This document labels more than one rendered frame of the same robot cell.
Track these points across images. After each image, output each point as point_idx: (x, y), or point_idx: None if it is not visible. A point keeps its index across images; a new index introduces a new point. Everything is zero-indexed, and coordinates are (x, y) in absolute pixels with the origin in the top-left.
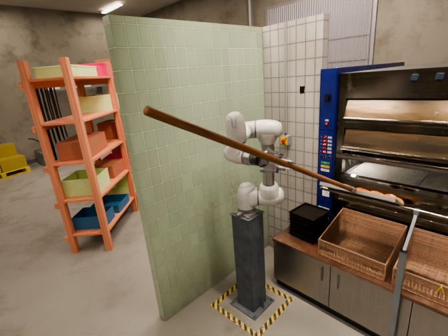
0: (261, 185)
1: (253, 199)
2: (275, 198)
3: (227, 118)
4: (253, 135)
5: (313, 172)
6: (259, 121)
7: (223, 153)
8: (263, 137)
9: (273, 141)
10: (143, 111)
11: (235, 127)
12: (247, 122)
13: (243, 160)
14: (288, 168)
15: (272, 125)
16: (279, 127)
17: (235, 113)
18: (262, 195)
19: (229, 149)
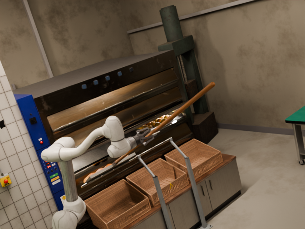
0: (71, 203)
1: (74, 219)
2: (84, 206)
3: (114, 121)
4: None
5: None
6: (60, 141)
7: (112, 152)
8: None
9: None
10: (213, 84)
11: (120, 125)
12: (49, 148)
13: (132, 145)
14: (159, 131)
15: (70, 139)
16: (73, 139)
17: (113, 116)
18: (77, 211)
19: (120, 144)
